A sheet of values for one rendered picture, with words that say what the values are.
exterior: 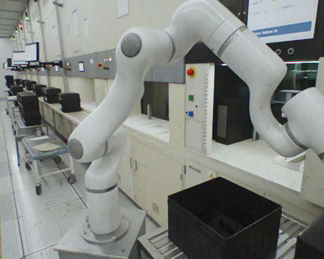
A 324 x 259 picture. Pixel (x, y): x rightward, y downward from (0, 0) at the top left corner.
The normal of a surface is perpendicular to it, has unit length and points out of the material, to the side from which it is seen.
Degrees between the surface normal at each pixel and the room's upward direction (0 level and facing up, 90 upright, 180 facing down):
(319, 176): 90
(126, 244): 0
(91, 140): 75
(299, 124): 94
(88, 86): 90
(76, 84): 90
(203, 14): 79
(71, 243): 0
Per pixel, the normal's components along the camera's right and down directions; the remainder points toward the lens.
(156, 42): 0.81, -0.05
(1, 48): 0.57, 0.19
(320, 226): -0.02, -0.97
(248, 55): -0.31, 0.08
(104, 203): 0.34, 0.23
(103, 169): 0.07, -0.72
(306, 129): -0.85, 0.25
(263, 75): -0.44, 0.35
